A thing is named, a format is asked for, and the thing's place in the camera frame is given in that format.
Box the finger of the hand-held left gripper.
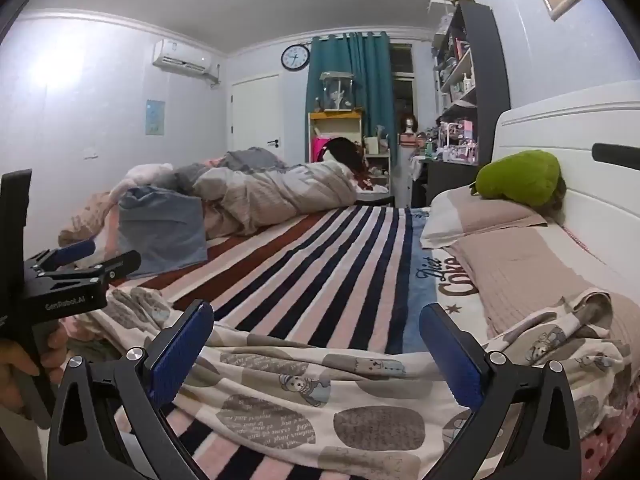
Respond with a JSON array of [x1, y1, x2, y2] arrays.
[[27, 239, 97, 273], [37, 250, 142, 286]]

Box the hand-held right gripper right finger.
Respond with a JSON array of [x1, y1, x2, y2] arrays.
[[419, 302, 583, 480]]

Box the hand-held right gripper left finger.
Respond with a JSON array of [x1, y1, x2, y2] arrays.
[[46, 299, 216, 480]]

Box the cartoon print cream pants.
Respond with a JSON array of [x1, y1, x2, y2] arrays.
[[92, 285, 628, 480]]

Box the person's left hand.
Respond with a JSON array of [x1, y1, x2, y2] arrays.
[[0, 322, 68, 406]]

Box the pink lace pillow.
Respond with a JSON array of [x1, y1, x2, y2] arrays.
[[57, 190, 121, 248]]

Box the blue-grey folded cloth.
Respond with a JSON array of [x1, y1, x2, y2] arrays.
[[117, 186, 208, 278]]

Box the white plush toy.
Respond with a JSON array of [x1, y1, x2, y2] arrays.
[[107, 162, 173, 201]]

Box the beige white pillow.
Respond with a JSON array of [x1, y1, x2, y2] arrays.
[[420, 187, 548, 250]]

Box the striped fleece blanket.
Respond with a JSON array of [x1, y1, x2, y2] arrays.
[[107, 205, 501, 480]]

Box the grey blanket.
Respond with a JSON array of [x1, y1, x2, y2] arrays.
[[172, 147, 288, 196]]

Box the dark grey desk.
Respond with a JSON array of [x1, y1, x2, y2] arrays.
[[427, 157, 481, 206]]

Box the checkered quilt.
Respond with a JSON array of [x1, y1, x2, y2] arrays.
[[192, 162, 361, 238]]

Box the pink dotted bedsheet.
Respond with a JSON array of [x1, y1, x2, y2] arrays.
[[582, 410, 640, 480]]

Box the green plush toy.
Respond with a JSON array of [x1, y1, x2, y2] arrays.
[[470, 150, 566, 208]]

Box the white door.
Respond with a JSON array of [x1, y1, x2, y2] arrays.
[[230, 74, 283, 161]]

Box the row of desk figurines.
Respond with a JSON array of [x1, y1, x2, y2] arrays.
[[420, 120, 478, 163]]

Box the small white shelf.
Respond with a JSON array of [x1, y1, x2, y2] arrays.
[[364, 135, 392, 186]]

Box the white air conditioner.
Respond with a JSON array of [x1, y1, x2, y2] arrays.
[[151, 39, 222, 83]]

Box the dark furry plush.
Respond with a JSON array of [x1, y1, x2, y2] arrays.
[[322, 136, 373, 191]]

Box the mannequin head with wig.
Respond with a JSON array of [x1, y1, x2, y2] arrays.
[[400, 114, 420, 147]]

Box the white bed headboard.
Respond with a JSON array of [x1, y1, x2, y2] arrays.
[[492, 80, 640, 311]]

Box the yellow shelf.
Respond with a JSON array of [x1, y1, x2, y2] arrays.
[[307, 110, 366, 163]]

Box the window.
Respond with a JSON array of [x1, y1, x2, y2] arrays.
[[389, 42, 416, 116]]

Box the glass display case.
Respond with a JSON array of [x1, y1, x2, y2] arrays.
[[319, 71, 355, 112]]

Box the teal curtain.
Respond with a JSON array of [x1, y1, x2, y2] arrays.
[[305, 31, 396, 196]]

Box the dark grey bookshelf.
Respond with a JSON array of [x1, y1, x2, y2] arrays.
[[432, 1, 512, 196]]

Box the blue wall poster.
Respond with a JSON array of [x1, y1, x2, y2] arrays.
[[146, 99, 166, 137]]

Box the round wall clock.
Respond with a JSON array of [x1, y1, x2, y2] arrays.
[[281, 44, 312, 72]]

